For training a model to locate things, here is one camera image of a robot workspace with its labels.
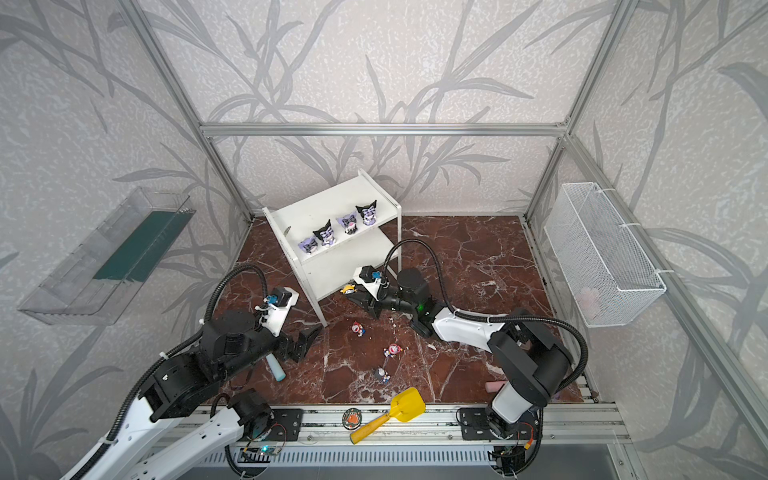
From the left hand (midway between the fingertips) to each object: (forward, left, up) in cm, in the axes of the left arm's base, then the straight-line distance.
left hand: (310, 310), depth 68 cm
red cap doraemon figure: (+5, -8, -23) cm, 25 cm away
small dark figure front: (-8, -16, -23) cm, 29 cm away
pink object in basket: (+5, -67, -3) cm, 67 cm away
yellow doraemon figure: (+7, -7, -3) cm, 11 cm away
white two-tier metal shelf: (+16, 0, -8) cm, 18 cm away
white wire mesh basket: (+3, -64, +12) cm, 65 cm away
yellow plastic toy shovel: (-15, -22, -23) cm, 35 cm away
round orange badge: (-18, -9, -24) cm, 31 cm away
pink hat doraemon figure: (-1, -19, -22) cm, 29 cm away
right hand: (+10, -7, -4) cm, 13 cm away
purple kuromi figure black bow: (+10, 0, +11) cm, 15 cm away
